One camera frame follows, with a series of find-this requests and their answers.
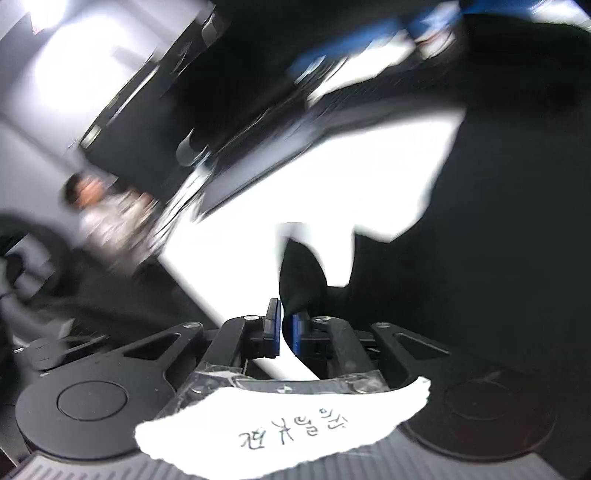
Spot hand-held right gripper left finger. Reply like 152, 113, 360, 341
111, 298, 281, 393

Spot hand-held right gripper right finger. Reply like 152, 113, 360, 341
292, 313, 451, 393

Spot black garment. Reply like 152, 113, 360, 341
278, 14, 591, 374

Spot handwritten paper note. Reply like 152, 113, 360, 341
135, 376, 432, 467

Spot black keyboard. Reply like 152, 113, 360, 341
201, 88, 384, 219

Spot black monitor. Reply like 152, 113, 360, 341
82, 0, 305, 195

